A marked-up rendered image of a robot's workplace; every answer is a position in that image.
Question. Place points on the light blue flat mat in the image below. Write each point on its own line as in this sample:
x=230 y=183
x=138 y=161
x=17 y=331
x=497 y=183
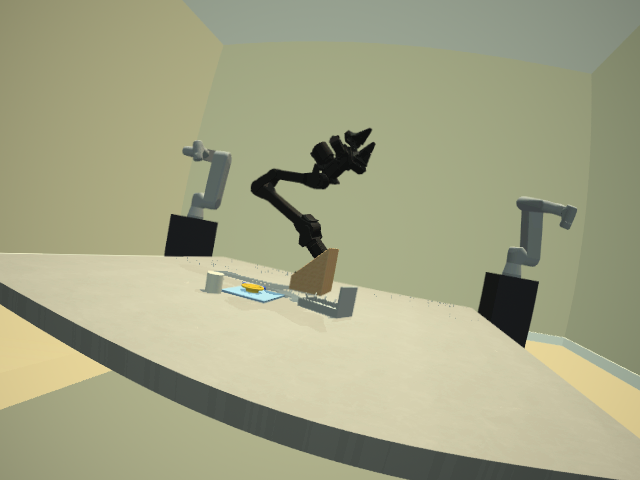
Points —
x=264 y=296

